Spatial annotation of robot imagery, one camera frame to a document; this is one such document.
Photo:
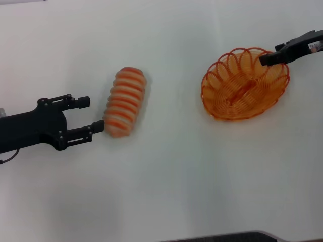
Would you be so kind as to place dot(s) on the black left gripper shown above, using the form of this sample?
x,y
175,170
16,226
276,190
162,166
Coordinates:
x,y
27,128

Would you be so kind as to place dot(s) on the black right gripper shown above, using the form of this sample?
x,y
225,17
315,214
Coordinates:
x,y
302,46

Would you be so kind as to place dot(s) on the orange striped toy bread loaf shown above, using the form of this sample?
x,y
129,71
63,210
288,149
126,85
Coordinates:
x,y
123,100

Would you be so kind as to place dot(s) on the orange woven plastic basket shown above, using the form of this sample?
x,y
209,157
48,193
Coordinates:
x,y
227,106

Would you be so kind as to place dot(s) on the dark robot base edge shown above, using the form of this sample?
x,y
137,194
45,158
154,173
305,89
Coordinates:
x,y
227,237

